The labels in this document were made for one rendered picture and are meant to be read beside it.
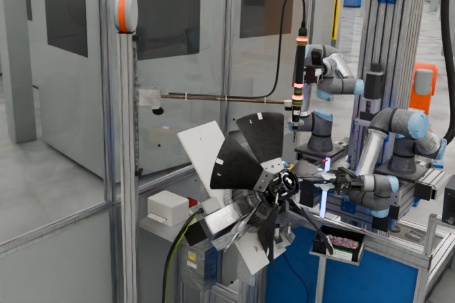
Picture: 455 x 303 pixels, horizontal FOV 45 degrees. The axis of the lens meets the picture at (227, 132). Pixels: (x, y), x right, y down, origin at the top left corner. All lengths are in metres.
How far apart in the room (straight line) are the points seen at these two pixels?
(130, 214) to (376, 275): 1.23
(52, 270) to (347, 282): 1.44
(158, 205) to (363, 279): 1.09
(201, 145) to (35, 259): 0.85
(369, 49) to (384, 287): 1.28
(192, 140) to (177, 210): 0.39
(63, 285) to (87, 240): 0.22
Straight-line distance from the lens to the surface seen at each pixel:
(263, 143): 2.39
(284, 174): 2.31
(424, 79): 6.19
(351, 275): 2.91
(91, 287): 2.74
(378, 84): 3.11
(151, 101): 2.31
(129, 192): 2.47
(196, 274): 2.61
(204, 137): 2.49
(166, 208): 2.63
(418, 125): 2.56
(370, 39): 3.17
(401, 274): 2.78
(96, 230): 2.62
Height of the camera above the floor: 2.13
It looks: 19 degrees down
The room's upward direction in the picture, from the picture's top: 2 degrees clockwise
